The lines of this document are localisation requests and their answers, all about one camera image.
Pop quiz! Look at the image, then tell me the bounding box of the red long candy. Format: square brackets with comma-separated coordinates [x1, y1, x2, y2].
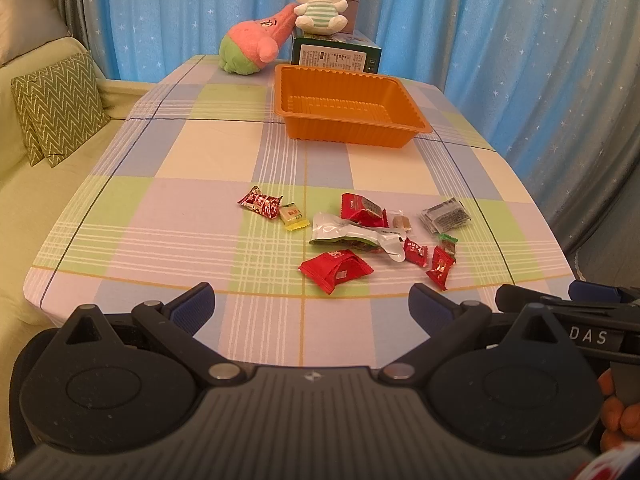
[426, 246, 456, 290]

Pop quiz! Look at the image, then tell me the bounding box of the small red candy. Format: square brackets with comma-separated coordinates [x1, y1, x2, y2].
[404, 238, 428, 268]

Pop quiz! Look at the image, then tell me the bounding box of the grey sachet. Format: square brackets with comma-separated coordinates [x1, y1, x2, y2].
[419, 197, 471, 234]

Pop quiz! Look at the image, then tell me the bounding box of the clear brown candy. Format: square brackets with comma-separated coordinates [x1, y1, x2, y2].
[388, 211, 411, 232]

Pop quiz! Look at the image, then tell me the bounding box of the large red packet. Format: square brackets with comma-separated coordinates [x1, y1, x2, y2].
[298, 250, 374, 295]

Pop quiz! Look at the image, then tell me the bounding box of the red patterned candy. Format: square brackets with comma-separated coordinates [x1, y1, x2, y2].
[238, 185, 282, 220]

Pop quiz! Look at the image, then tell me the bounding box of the red snack packet with label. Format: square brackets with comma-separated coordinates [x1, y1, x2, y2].
[341, 193, 388, 229]

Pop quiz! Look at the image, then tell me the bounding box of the yellow green candy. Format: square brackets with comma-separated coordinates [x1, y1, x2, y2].
[279, 203, 311, 232]

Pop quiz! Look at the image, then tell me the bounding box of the silver snack pouch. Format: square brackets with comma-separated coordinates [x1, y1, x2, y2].
[310, 212, 406, 262]

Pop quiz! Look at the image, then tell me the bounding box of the right hand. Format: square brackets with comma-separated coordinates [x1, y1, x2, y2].
[598, 370, 640, 452]

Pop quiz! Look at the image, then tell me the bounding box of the checked tablecloth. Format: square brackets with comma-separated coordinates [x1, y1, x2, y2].
[24, 55, 573, 367]

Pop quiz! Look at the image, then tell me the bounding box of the light green sofa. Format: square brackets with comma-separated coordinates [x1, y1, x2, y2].
[1, 37, 152, 469]

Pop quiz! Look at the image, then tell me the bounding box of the green zigzag cushion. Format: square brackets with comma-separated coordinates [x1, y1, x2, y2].
[11, 53, 110, 167]

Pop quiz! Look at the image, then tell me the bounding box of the orange plastic tray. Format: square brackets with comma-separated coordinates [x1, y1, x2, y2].
[273, 64, 433, 148]

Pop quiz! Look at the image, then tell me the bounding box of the blue star curtain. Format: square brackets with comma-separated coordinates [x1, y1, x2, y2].
[58, 0, 639, 252]

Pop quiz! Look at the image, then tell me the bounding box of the pink green plush toy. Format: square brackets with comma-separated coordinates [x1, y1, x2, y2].
[219, 3, 296, 75]

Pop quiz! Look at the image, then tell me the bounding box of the green carton box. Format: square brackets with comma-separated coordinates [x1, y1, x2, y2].
[292, 28, 382, 74]

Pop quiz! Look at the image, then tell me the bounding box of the beige cushion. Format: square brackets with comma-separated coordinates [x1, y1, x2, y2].
[0, 0, 70, 66]

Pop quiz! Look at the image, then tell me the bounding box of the white bunny plush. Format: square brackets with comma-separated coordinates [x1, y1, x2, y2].
[294, 0, 348, 36]

